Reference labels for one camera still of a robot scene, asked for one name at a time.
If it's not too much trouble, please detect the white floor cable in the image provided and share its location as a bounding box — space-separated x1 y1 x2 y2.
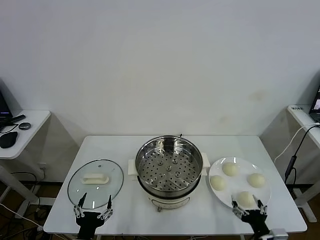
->
0 202 44 230

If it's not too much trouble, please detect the black computer mouse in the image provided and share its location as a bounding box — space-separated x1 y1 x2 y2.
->
0 130 19 149

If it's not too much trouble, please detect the white steamed baozi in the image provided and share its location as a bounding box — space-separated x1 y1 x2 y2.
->
222 162 240 177
236 191 256 210
209 175 227 192
247 172 266 188

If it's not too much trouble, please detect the black cable with adapter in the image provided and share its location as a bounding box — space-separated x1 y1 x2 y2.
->
284 124 320 186

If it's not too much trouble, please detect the black laptop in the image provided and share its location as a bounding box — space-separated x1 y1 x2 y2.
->
309 84 320 123
0 78 14 124

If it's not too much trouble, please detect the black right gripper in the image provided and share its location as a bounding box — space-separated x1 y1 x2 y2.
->
231 195 272 237

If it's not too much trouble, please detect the white round plate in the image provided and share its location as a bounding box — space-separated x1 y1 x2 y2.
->
208 156 272 213

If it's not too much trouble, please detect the white side table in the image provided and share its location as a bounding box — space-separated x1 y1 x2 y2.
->
0 109 52 205
286 103 320 222

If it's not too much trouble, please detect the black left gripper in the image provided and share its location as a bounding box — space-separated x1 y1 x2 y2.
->
73 192 115 240

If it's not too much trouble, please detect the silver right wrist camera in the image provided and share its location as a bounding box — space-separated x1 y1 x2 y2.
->
268 227 288 240

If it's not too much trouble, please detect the black floor cable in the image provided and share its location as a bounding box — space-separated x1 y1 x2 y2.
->
9 170 42 187

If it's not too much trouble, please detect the stainless steel steamer basket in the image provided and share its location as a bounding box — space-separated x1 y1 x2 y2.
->
135 135 204 198

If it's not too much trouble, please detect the black remote stick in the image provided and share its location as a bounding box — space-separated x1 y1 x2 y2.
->
9 114 27 123

